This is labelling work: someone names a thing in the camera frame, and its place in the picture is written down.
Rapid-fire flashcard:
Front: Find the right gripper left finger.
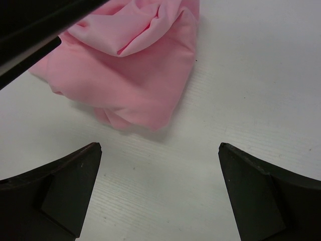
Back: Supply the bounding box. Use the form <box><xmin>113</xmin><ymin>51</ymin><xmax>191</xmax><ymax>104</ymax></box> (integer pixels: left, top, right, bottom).
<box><xmin>1</xmin><ymin>143</ymin><xmax>102</xmax><ymax>240</ymax></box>

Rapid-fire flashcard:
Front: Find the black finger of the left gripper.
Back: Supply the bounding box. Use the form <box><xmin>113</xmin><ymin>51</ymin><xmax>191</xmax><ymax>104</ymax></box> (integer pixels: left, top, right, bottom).
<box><xmin>1</xmin><ymin>0</ymin><xmax>106</xmax><ymax>88</ymax></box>

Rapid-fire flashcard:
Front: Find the pink t shirt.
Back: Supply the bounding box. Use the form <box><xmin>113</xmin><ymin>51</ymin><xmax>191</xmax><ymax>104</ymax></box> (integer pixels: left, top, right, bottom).
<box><xmin>30</xmin><ymin>1</ymin><xmax>200</xmax><ymax>131</ymax></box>

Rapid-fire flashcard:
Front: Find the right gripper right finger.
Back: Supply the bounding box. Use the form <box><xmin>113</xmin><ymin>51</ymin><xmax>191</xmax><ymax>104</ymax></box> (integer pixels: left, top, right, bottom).
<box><xmin>218</xmin><ymin>143</ymin><xmax>320</xmax><ymax>240</ymax></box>

